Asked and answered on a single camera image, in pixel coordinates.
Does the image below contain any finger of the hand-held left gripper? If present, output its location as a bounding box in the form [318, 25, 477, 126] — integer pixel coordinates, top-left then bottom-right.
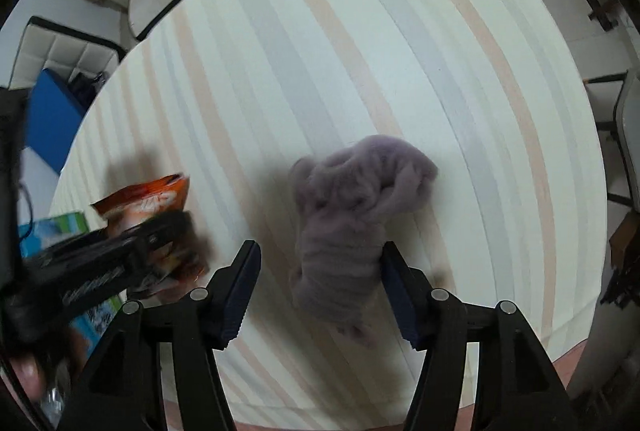
[22, 210, 201, 312]

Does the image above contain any grey folding chair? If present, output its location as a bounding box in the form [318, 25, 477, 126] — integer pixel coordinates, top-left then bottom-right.
[581, 70, 640, 212]

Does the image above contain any purple fuzzy cloth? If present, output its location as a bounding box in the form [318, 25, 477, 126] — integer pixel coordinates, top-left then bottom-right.
[290, 135, 440, 350]

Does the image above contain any person's left hand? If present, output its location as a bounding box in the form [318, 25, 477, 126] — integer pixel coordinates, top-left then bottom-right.
[9, 355, 47, 404]

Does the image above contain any orange brown snack packet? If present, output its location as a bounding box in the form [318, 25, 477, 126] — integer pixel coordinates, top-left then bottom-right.
[90, 173, 211, 298]

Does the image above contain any cardboard box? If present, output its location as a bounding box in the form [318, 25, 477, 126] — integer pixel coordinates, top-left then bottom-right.
[17, 210, 124, 362]

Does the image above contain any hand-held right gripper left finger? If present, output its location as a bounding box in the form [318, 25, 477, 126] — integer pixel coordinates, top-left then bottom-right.
[57, 238, 263, 431]

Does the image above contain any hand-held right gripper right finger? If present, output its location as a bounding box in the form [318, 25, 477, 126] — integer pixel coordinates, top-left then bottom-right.
[380, 241, 572, 431]

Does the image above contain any blue foam board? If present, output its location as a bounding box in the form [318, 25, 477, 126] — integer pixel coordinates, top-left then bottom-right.
[24, 68, 89, 176]

